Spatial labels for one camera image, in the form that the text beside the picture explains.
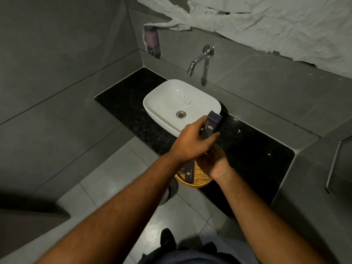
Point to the person's blue trousers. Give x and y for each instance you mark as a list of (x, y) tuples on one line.
[(198, 254)]

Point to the person's left hand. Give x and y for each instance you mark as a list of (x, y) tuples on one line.
[(188, 142)]

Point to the wall soap dispenser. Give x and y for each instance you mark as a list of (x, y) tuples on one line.
[(151, 39)]

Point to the person's left forearm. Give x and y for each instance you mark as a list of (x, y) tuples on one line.
[(123, 211)]

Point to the metal sink drain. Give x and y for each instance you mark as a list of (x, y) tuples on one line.
[(181, 114)]

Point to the chrome wall faucet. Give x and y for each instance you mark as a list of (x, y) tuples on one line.
[(199, 59)]

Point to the woven wicker basket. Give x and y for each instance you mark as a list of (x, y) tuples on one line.
[(199, 178)]

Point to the white crumpled paper cover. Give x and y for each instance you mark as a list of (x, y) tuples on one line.
[(275, 21)]

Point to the white ceramic sink basin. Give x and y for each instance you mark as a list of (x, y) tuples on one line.
[(170, 104)]

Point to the person's right hand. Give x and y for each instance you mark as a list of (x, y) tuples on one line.
[(218, 164)]

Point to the person's right forearm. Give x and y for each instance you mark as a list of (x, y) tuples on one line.
[(255, 217)]

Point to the dark purple carton box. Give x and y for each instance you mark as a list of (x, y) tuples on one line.
[(211, 126), (190, 173)]

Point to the person's left thumb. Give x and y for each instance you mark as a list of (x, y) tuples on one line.
[(212, 138)]

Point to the black shoe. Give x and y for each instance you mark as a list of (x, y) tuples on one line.
[(168, 240)]

